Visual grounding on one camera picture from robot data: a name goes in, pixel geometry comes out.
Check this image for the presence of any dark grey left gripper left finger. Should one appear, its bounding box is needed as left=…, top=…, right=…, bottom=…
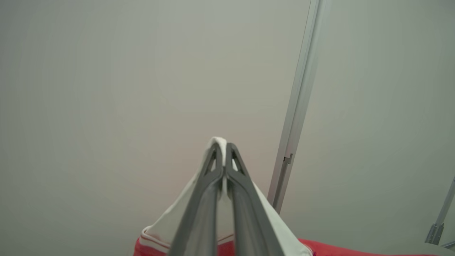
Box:
left=168, top=142, right=224, bottom=256

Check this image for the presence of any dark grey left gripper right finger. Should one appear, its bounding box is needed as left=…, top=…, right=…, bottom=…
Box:
left=225, top=143, right=285, bottom=256

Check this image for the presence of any red basketball jersey black lettering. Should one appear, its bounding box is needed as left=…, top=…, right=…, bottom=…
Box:
left=133, top=137, right=442, bottom=256

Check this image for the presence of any upright grey metal frame post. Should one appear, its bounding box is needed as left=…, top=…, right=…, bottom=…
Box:
left=267, top=0, right=332, bottom=214

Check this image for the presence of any slanted grey metal frame post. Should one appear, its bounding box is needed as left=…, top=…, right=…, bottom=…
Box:
left=424, top=176, right=455, bottom=246

